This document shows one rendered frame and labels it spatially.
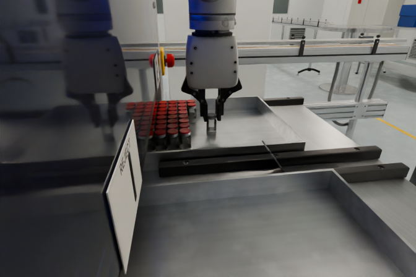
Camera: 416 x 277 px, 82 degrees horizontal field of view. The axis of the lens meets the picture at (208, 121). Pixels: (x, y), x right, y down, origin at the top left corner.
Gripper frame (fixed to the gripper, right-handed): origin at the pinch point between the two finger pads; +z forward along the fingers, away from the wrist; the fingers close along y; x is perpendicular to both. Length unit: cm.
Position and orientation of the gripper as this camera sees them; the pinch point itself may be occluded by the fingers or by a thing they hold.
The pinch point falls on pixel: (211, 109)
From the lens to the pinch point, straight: 50.6
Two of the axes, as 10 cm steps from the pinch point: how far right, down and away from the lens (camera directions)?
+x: 1.4, 4.1, -9.0
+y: -9.9, 0.6, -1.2
